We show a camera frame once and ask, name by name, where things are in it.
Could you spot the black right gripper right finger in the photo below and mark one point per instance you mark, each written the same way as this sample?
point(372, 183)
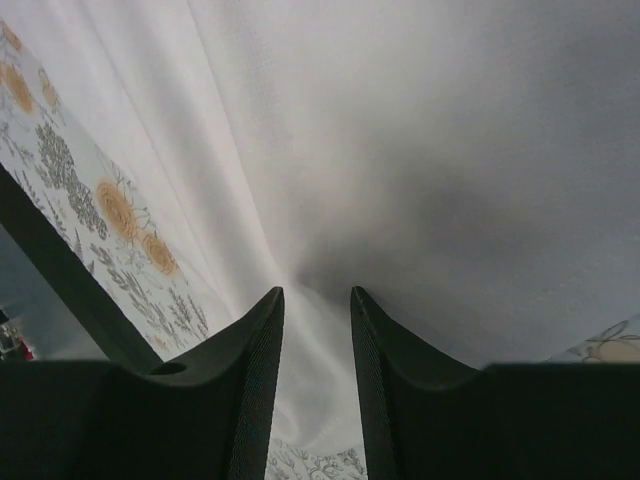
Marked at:
point(426, 415)

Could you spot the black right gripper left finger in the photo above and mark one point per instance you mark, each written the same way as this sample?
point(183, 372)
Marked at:
point(207, 414)

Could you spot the white t-shirt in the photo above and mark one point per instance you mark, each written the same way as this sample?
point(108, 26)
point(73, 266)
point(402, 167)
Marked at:
point(474, 165)

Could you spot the floral patterned tablecloth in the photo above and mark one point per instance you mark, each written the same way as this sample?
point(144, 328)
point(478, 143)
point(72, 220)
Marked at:
point(96, 209)

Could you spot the black table edge rail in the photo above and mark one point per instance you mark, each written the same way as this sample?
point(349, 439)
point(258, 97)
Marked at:
point(47, 294)

